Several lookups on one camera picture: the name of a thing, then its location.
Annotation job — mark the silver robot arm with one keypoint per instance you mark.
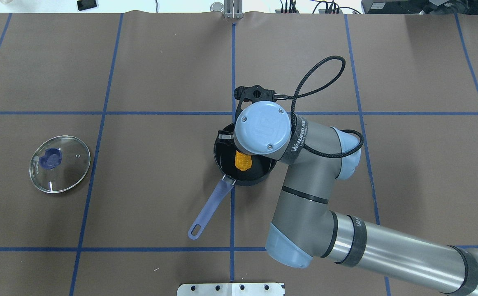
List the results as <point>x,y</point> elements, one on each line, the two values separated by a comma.
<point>303,227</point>

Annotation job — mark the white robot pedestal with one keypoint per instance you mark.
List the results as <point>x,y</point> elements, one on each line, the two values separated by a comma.
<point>232,289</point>

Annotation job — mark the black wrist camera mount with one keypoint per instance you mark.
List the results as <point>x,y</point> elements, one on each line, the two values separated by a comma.
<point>253,94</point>

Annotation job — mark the aluminium frame post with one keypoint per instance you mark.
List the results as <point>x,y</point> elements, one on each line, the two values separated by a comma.
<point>233,9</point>

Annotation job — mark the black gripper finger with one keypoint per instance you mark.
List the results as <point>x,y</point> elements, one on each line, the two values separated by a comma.
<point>225,136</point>

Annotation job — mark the glass pot lid blue knob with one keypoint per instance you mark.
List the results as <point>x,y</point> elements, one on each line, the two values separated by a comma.
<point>60,164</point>

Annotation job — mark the yellow corn cob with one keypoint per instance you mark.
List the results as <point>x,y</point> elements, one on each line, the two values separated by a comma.
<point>242,161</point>

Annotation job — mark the dark blue saucepan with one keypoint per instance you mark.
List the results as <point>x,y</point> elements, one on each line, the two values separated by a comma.
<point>224,153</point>

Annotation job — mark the small black square device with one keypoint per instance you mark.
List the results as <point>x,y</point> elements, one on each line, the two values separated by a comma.
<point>83,5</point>

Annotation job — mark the brown paper table cover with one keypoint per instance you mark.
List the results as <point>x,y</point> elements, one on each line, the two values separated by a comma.
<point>148,92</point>

